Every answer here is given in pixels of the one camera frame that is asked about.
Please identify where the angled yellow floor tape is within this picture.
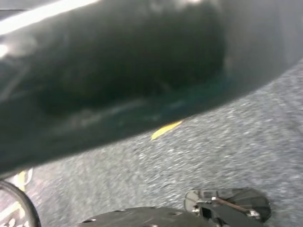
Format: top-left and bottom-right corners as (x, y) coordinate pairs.
(150, 120), (184, 141)

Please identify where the dark robot foot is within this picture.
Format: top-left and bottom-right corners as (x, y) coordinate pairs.
(184, 187), (272, 227)

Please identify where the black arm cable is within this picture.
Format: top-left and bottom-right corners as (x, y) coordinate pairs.
(0, 181), (42, 227)

